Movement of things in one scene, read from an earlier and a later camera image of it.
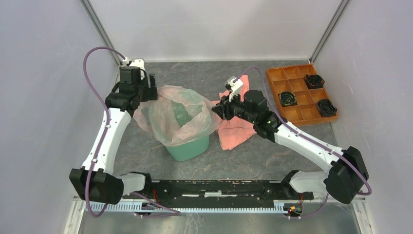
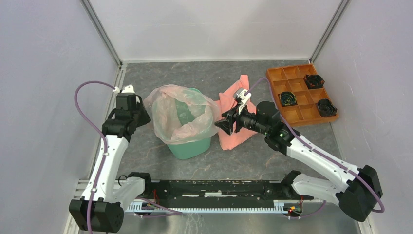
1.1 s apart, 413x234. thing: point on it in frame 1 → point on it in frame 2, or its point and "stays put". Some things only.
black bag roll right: [326, 108] stays put
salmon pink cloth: [233, 132] stays put
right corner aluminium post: [341, 9] stays put
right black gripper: [224, 110] → [226, 124]
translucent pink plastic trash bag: [177, 116] stays put
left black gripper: [151, 93] → [145, 118]
